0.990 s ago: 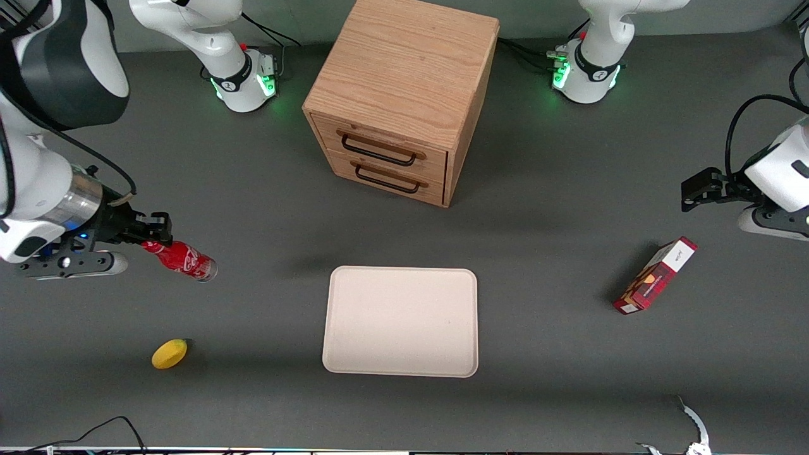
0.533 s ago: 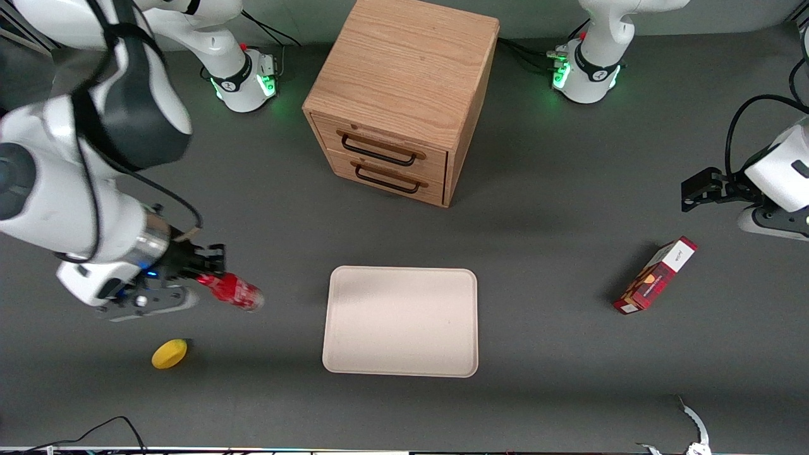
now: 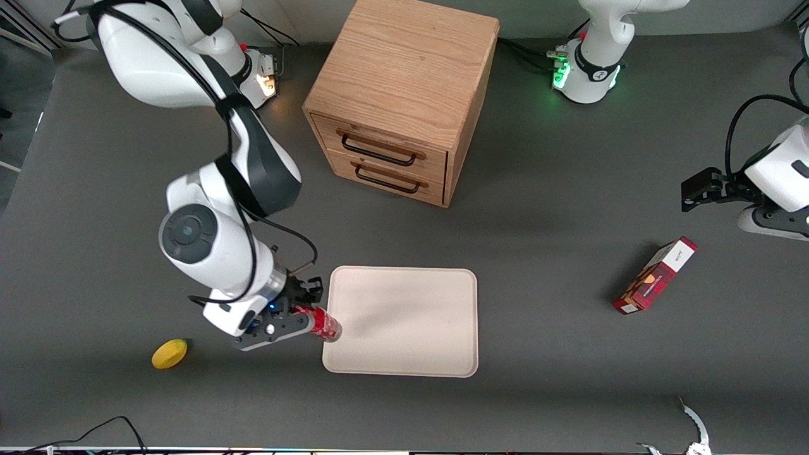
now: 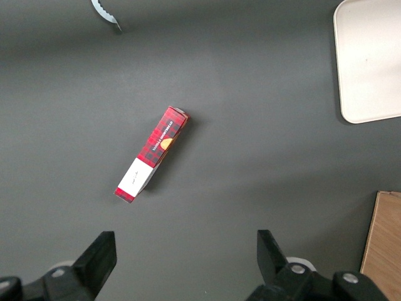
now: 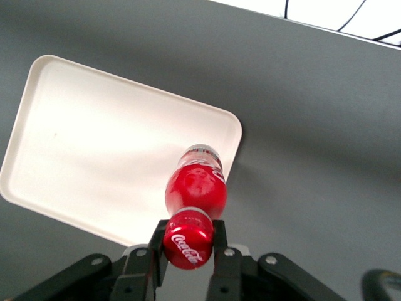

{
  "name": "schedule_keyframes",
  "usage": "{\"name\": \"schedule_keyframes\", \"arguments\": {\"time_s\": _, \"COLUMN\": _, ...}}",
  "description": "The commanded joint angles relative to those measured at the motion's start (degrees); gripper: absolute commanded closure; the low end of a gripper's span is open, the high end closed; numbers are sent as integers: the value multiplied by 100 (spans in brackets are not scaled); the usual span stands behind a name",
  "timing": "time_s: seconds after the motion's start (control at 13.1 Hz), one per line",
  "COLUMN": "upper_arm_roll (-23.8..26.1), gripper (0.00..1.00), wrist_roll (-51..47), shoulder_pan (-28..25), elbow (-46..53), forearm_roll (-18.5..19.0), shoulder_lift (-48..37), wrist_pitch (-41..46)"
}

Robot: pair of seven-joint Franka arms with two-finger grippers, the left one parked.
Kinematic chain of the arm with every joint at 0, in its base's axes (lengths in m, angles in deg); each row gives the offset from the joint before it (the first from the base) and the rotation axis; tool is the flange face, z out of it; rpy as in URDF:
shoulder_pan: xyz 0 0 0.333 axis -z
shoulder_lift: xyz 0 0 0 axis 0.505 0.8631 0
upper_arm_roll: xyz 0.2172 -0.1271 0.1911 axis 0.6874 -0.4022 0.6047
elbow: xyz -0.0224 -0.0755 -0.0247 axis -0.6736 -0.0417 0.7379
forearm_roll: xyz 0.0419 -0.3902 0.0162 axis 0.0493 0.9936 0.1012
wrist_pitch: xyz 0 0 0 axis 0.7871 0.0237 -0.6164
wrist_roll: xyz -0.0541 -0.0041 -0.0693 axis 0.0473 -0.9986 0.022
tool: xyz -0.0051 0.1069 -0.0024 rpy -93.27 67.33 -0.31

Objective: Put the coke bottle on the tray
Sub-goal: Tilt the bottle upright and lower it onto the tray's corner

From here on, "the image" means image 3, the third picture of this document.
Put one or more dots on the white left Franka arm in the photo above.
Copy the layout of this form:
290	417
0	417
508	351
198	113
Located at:
780	174

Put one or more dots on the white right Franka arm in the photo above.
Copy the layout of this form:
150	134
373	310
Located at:
208	246

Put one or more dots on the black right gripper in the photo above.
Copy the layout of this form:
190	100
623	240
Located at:
302	292

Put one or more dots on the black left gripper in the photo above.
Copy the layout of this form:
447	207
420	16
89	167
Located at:
725	188

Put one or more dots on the red white carton box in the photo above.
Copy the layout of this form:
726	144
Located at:
657	276

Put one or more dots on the wooden drawer front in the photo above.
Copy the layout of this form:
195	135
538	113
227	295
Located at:
389	183
385	142

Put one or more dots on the beige rectangular tray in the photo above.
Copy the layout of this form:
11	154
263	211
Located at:
404	322

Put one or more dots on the wooden drawer cabinet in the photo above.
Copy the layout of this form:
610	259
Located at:
404	69

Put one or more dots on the yellow lemon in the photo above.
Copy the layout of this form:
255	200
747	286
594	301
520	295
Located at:
169	354

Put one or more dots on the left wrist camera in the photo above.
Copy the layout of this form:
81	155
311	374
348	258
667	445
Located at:
778	220

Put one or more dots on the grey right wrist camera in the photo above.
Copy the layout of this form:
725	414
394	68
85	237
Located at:
278	330

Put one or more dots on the red coke bottle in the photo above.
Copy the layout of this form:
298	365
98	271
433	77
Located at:
323	325

